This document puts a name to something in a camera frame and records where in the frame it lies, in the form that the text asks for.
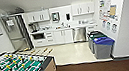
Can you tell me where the stainless steel refrigerator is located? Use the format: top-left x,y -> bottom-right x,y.
0,12 -> 34,54

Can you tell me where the blue recycling bin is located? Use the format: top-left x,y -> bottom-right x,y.
85,29 -> 105,49

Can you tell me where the grey bin blue lid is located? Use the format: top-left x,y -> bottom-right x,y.
91,34 -> 119,62

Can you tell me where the grey bin green lid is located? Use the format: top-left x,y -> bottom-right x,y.
88,31 -> 110,54

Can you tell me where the white paper note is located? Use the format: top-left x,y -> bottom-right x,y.
5,19 -> 15,27

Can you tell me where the white drawer stack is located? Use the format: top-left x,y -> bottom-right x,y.
84,23 -> 98,35
44,29 -> 56,46

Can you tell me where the white wide drawer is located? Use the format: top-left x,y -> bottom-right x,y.
33,38 -> 48,48

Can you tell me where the large colourful wall poster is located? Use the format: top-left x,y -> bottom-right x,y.
96,0 -> 120,23

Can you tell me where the white wall cabinet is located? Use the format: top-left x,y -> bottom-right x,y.
70,0 -> 96,17
25,8 -> 51,24

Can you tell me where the grey crumpled bundle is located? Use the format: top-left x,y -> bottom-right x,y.
5,5 -> 24,17

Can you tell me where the stainless steel dishwasher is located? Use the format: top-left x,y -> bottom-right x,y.
70,25 -> 89,44

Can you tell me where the black built-in microwave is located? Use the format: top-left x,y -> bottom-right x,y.
32,32 -> 46,41

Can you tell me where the white two-door sink cabinet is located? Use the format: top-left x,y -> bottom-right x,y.
53,27 -> 75,46

